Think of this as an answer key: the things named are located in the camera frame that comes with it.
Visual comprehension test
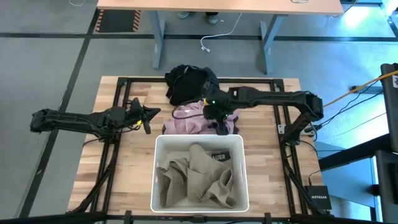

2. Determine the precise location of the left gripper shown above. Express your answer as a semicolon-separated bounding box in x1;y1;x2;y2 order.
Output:
124;97;162;135

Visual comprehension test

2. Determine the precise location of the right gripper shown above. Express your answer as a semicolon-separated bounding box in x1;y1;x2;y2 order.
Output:
203;90;239;136

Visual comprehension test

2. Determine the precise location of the pink garment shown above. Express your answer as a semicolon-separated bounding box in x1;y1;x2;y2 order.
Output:
162;100;242;136

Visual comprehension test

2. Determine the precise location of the white perforated plastic basket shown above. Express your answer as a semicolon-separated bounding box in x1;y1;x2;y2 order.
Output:
150;134;250;213

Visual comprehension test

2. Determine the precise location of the black garment with white lettering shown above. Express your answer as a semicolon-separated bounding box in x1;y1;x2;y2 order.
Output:
211;151;233;162

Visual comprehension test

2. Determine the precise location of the black garment pile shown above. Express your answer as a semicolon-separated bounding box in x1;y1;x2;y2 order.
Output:
164;64;221;106

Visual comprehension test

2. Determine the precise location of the beige garment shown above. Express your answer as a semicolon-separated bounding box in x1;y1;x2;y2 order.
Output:
156;143;237;208

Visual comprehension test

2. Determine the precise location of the grey desk leg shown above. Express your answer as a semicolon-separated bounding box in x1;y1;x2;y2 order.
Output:
148;11;165;70
259;14;285;75

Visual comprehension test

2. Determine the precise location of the black mat with hazard stripes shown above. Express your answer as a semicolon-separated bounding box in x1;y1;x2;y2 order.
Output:
95;9;142;34

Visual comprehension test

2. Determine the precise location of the light wooden desk top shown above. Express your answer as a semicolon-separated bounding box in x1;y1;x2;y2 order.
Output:
96;0;345;16

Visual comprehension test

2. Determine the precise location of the black diagonal support beam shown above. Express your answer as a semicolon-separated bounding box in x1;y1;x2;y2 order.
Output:
317;133;390;172

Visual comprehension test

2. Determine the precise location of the black equipment cabinet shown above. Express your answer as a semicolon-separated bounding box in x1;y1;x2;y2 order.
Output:
379;63;398;153

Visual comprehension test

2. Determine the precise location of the black aluminium table frame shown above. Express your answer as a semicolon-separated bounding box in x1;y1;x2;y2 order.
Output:
67;76;335;224

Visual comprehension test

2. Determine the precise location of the white cable with plug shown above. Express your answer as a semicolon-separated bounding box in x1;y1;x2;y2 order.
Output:
200;12;243;53

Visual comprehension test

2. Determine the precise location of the black Netgear network switch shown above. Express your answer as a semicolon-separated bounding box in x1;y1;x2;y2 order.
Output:
303;185;333;211

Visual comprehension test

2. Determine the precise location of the yellow cable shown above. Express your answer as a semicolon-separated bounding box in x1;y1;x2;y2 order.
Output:
323;70;398;108

